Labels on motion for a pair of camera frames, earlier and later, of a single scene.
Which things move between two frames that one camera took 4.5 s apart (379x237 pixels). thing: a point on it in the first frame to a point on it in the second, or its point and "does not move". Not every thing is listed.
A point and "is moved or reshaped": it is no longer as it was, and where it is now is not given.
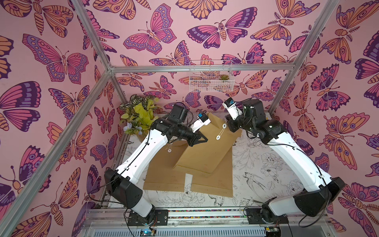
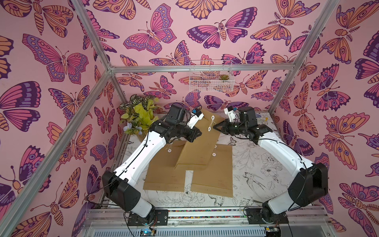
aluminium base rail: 302,222 does not move
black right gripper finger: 233,125 to 220,126
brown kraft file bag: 161,175 does not move
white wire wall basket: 213,76 does not move
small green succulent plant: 224,77 does not move
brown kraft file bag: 205,156 is moved or reshaped
